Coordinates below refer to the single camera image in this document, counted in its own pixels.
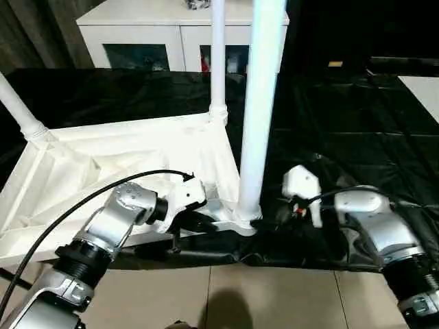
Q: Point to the white plastic table top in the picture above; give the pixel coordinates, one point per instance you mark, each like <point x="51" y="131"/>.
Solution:
<point x="103" y="171"/>

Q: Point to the white plastic table leg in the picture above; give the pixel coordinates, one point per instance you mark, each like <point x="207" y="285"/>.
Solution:
<point x="262" y="103"/>
<point x="20" y="109"/>
<point x="218" y="58"/>

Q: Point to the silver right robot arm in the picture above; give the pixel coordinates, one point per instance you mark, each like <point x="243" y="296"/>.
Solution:
<point x="387" y="226"/>

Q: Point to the black mat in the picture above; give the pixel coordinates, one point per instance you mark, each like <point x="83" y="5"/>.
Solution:
<point x="343" y="137"/>

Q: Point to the small yellow tag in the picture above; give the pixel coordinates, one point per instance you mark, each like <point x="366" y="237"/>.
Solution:
<point x="335" y="63"/>

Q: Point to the small dark grey gadget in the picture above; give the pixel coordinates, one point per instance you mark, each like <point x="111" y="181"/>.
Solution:
<point x="156" y="65"/>

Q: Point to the white flat panel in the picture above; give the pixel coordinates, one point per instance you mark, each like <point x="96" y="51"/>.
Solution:
<point x="423" y="96"/>

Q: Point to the black metal bar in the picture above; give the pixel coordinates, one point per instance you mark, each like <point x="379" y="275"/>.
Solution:
<point x="404" y="61"/>

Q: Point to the white cabinet with glass doors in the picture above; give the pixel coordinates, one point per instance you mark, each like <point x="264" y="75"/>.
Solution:
<point x="137" y="27"/>

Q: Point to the dark crumpled plastic bag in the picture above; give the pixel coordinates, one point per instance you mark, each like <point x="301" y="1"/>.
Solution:
<point x="197" y="3"/>

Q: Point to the grey curtain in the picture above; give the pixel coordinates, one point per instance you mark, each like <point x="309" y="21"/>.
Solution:
<point x="37" y="34"/>

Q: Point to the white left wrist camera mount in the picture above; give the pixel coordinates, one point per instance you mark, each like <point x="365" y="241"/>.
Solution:
<point x="187" y="198"/>

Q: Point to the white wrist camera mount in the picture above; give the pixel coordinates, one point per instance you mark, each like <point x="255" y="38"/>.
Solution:
<point x="187" y="198"/>
<point x="302" y="185"/>

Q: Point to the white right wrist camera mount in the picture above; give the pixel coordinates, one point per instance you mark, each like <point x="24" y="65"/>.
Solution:
<point x="302" y="185"/>

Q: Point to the black folding table frame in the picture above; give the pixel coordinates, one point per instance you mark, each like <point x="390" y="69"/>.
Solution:
<point x="15" y="277"/>

